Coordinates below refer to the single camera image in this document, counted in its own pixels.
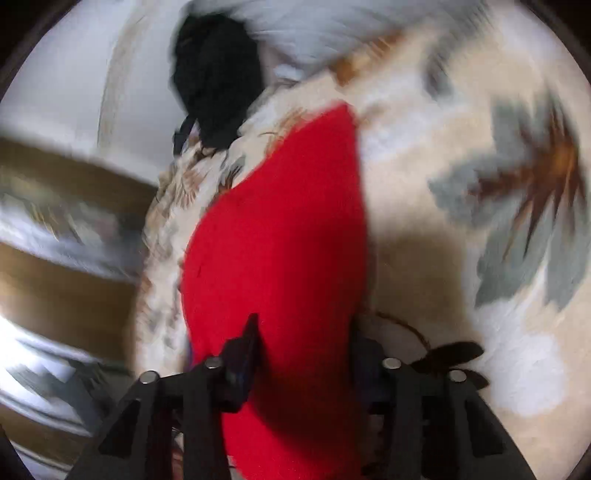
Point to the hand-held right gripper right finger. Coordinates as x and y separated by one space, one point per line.
364 367

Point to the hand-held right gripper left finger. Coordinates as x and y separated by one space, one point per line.
244 355

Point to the red and blue sweater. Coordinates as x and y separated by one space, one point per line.
277 230

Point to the leaf print fleece blanket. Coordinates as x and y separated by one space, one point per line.
415 138

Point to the brown wooden furniture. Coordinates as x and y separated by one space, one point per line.
69 175

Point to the black cloth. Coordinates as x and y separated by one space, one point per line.
217 69

